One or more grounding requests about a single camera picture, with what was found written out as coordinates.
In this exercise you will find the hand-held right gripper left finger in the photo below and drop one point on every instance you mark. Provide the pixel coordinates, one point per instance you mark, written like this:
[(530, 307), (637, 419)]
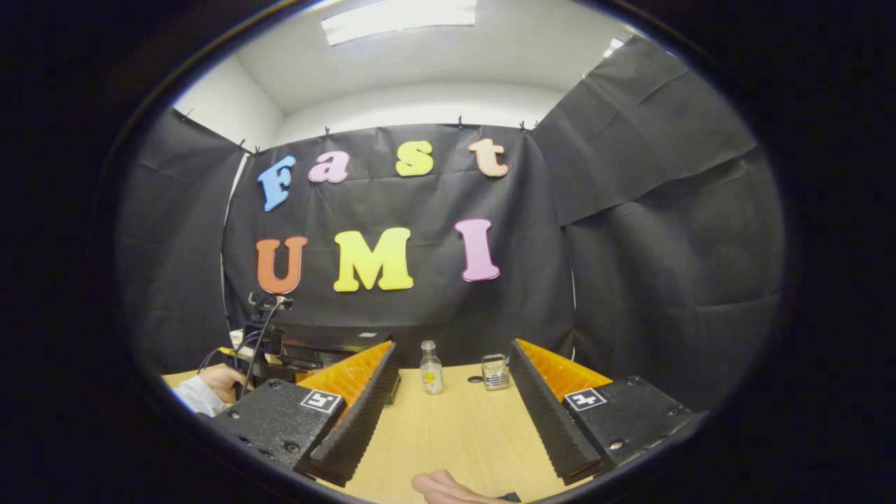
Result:
[(364, 420)]

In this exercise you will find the black backdrop cloth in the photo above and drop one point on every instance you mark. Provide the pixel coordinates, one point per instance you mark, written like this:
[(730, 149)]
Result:
[(665, 280)]

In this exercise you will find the clear glass bottle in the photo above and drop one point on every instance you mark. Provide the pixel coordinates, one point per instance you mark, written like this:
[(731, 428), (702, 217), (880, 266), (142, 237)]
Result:
[(431, 371)]

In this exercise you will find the ceiling light panel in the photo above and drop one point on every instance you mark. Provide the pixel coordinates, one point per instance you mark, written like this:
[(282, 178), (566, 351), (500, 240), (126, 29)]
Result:
[(613, 47), (399, 17)]

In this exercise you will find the black electric oven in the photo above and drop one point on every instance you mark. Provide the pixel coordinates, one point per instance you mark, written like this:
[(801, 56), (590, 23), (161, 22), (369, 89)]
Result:
[(329, 339)]

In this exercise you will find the small metal mesh cup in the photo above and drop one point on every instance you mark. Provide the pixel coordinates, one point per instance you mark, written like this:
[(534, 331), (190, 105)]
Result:
[(495, 374)]

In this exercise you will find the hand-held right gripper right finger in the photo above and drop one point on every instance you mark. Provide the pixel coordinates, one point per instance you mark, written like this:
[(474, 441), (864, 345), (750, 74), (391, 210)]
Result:
[(549, 420)]

